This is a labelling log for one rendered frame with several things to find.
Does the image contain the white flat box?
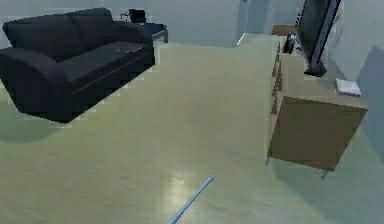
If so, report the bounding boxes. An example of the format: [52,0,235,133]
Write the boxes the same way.
[333,78,362,98]

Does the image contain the black box on table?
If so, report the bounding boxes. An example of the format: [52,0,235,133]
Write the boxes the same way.
[128,8,147,24]

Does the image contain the dark blue side table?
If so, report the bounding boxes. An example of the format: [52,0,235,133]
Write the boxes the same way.
[143,22,169,44]

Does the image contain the black television set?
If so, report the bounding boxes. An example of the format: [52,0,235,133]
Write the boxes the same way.
[295,0,342,78]

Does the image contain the grey blue baseball bat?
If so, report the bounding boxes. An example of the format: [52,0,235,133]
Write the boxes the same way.
[167,174,215,224]

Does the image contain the small black device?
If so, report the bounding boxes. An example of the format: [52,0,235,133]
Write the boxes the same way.
[282,32,298,55]

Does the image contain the brown television cabinet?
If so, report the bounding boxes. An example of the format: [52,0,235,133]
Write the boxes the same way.
[265,34,369,180]

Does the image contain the black sofa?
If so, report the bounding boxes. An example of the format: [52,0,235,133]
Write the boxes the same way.
[0,7,156,124]

